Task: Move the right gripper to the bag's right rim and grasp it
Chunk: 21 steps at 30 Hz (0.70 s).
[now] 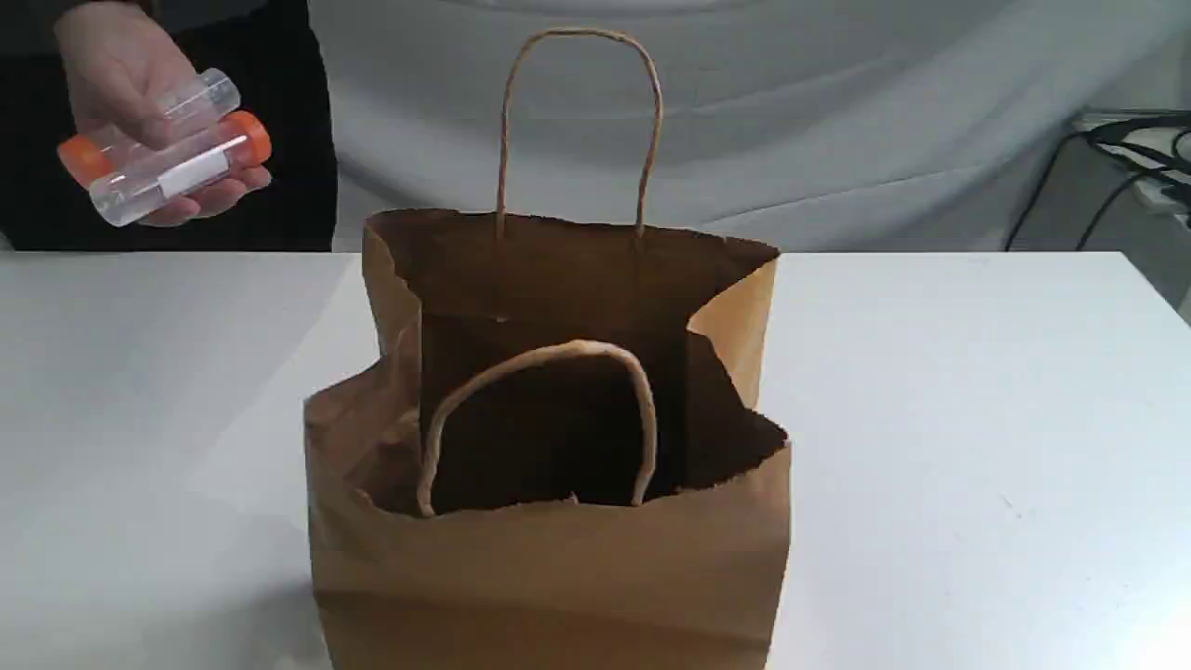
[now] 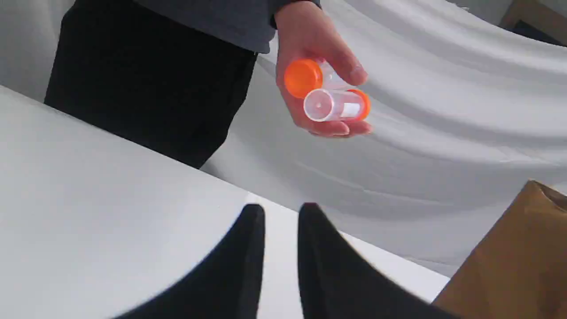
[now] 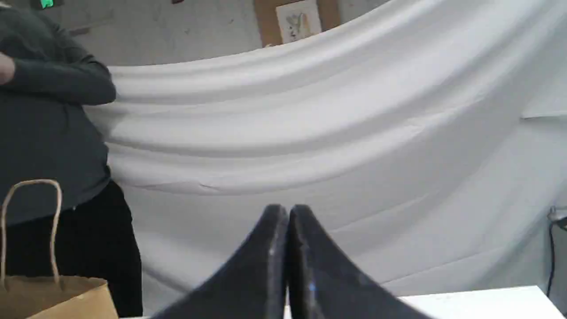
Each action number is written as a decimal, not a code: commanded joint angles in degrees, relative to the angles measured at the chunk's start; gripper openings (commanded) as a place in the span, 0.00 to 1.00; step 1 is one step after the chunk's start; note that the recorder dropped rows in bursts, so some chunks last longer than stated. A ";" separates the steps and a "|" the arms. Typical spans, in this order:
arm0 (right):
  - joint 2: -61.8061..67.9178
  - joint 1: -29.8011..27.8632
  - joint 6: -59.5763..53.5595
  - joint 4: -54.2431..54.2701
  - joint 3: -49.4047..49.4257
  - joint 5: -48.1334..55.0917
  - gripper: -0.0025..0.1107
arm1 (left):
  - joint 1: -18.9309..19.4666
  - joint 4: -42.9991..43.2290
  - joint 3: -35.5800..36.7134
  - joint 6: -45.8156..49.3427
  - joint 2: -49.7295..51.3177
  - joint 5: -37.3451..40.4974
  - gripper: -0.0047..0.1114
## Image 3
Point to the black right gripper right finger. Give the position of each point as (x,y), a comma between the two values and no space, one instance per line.
(325,284)

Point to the person's hand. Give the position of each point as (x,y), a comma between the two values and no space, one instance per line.
(7,69)

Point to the person in dark clothes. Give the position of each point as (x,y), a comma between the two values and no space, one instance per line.
(46,134)

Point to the brown paper bag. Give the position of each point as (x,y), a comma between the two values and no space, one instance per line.
(55,296)

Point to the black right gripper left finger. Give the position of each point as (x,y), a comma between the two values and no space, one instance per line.
(251,284)

